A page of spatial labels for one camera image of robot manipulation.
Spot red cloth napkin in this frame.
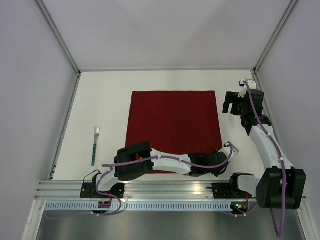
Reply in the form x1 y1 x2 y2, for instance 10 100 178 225
124 90 224 177

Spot fork with green handle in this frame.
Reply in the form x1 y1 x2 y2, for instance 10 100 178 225
91 126 100 166

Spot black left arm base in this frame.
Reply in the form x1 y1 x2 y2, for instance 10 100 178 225
79 181 126 200

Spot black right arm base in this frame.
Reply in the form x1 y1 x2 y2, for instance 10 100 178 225
206 182 255 200

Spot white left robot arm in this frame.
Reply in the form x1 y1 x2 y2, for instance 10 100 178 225
91 141 235 198

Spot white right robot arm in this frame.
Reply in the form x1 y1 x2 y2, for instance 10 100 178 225
222 89 306 210

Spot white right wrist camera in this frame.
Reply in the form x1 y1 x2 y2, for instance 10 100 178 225
238 79 257 98

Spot aluminium frame post right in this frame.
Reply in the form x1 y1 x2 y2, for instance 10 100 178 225
251 0 300 75

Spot aluminium frame post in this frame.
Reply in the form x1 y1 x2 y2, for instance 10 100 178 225
34 0 81 76
251 0 300 75

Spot aluminium front rail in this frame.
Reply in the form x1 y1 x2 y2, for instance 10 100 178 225
34 180 308 200

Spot white slotted cable duct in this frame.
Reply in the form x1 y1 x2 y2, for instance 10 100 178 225
45 200 232 212

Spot aluminium frame post left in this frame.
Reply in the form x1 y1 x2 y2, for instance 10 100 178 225
34 0 81 76

